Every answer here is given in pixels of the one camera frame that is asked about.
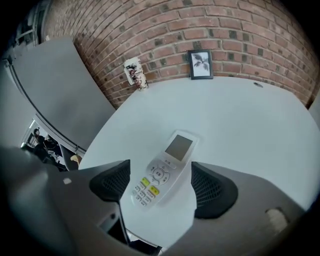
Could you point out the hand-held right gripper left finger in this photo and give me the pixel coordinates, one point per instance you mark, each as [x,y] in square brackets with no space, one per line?
[87,190]

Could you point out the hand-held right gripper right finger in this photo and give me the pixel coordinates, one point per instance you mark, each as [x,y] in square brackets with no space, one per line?
[245,215]

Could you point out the white remote control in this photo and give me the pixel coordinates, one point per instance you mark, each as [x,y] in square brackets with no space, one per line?
[162,175]

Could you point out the white desk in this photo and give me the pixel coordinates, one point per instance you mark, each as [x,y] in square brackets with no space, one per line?
[237,120]

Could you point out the chair with wooden armrest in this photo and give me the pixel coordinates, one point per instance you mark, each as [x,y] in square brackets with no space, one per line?
[76,160]

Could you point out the tall pale grey cabinet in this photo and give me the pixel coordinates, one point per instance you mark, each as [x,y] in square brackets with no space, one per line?
[55,87]

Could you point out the printed paper cup with lid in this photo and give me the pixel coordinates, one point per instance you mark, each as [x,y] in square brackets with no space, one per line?
[136,73]

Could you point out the black picture frame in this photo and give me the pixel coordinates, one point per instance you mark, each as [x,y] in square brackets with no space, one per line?
[200,63]

